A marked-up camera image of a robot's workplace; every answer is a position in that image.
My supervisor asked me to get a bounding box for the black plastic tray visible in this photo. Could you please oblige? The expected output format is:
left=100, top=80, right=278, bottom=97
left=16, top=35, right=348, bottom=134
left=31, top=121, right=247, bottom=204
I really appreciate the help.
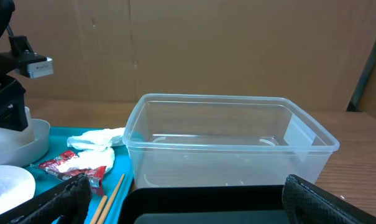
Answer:
left=118, top=185, right=290, bottom=224

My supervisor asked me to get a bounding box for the upper crumpled white napkin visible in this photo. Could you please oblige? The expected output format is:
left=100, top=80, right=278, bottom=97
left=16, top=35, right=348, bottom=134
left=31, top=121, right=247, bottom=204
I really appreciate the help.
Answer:
left=66, top=128, right=125, bottom=151

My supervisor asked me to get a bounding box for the grey bowl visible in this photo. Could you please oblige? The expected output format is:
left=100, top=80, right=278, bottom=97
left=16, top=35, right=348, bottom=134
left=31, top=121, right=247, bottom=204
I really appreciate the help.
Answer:
left=0, top=119, right=50, bottom=167

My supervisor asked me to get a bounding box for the white plastic cup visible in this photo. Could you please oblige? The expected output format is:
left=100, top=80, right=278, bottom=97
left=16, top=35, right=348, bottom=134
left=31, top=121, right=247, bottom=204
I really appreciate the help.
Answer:
left=23, top=106, right=35, bottom=145

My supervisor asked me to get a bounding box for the teal plastic tray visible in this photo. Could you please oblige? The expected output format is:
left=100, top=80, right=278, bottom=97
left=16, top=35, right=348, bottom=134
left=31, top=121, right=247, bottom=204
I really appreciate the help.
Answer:
left=25, top=127, right=133, bottom=224

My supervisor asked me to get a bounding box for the right wooden chopstick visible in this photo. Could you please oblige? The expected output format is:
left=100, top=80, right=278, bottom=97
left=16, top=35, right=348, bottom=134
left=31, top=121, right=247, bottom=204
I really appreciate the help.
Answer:
left=97, top=174, right=125, bottom=224

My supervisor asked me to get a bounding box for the wooden chopstick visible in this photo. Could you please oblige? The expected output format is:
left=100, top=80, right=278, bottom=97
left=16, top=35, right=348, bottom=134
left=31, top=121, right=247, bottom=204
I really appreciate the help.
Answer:
left=89, top=195, right=108, bottom=224
left=97, top=174, right=125, bottom=224

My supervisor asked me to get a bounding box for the red sauce packet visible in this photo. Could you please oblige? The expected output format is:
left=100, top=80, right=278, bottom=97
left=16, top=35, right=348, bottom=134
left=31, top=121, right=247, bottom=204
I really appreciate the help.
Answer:
left=32, top=150, right=106, bottom=197

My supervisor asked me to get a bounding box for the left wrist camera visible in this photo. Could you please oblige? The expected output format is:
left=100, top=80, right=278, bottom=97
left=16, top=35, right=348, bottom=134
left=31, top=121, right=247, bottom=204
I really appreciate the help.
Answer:
left=14, top=57, right=53, bottom=78

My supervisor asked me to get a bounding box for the lower crumpled white napkin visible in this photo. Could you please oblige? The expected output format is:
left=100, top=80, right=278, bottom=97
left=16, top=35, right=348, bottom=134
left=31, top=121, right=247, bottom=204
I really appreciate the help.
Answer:
left=57, top=147, right=115, bottom=173

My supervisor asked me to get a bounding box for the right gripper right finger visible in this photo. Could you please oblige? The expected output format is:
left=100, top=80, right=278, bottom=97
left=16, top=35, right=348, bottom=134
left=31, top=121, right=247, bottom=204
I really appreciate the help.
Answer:
left=282, top=174, right=376, bottom=224

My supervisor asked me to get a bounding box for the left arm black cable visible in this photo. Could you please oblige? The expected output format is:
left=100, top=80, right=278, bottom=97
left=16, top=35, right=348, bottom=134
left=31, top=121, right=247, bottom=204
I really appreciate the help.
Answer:
left=0, top=0, right=16, bottom=47

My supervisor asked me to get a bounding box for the left wooden chopstick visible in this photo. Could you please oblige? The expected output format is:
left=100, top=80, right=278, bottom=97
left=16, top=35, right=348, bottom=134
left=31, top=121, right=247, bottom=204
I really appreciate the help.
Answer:
left=89, top=195, right=108, bottom=224

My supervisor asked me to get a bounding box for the large white plate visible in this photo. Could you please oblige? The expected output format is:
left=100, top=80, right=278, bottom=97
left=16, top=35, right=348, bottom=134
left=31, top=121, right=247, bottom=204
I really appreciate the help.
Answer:
left=0, top=165, right=35, bottom=214

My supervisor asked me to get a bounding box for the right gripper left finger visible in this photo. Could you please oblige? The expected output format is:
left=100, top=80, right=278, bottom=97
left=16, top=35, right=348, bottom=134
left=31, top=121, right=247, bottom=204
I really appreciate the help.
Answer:
left=0, top=174, right=93, bottom=224

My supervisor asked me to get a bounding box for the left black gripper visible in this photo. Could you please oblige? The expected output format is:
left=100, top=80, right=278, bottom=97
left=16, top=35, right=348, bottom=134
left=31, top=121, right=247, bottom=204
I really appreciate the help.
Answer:
left=0, top=35, right=47, bottom=131

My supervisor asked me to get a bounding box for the crumpled white napkin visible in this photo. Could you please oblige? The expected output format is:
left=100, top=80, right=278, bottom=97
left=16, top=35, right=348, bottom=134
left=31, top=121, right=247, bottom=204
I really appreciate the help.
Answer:
left=57, top=147, right=115, bottom=173
left=66, top=128, right=125, bottom=151

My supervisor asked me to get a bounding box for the clear plastic bin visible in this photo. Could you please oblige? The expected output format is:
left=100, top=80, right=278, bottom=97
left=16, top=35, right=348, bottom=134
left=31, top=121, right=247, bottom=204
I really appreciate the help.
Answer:
left=122, top=93, right=339, bottom=188

